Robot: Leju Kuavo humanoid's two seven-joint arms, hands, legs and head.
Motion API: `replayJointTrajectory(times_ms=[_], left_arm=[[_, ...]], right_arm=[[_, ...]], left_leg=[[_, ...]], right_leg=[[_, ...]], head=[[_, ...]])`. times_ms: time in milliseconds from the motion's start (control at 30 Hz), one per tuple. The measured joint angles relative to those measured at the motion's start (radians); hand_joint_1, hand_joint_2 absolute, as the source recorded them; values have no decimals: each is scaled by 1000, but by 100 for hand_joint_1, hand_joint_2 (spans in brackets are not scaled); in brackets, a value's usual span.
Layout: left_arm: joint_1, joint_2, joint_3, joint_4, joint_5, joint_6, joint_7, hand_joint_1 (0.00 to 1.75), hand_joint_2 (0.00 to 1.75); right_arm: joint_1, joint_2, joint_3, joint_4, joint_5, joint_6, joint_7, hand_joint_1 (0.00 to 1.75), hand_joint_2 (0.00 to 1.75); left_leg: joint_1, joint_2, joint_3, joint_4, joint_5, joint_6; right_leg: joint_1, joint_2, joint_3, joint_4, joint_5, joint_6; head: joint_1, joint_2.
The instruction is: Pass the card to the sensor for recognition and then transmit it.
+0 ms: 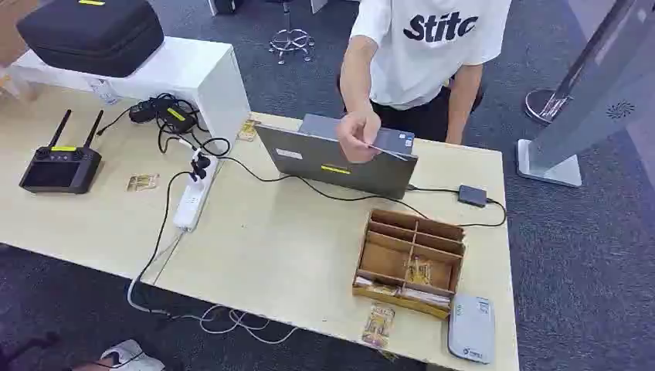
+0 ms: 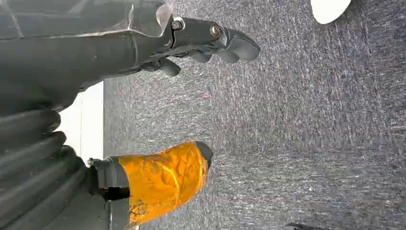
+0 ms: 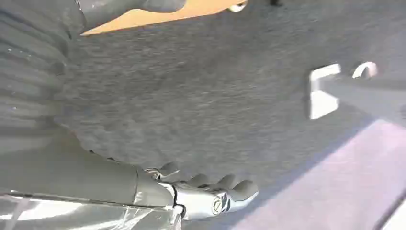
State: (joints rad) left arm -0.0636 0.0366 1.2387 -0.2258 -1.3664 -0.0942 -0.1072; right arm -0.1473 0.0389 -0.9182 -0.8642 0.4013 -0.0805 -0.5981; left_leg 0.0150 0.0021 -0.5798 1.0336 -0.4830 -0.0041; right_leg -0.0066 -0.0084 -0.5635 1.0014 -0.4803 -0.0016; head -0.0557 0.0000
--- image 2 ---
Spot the ribbed grey left arm sleeve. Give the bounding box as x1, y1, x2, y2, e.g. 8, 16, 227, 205
0, 109, 92, 230

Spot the white rounded object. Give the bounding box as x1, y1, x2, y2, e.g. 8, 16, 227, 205
310, 0, 352, 25

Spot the white desk panel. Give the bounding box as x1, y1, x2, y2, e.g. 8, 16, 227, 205
54, 81, 105, 168

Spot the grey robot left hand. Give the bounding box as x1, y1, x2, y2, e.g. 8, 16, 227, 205
0, 0, 261, 230

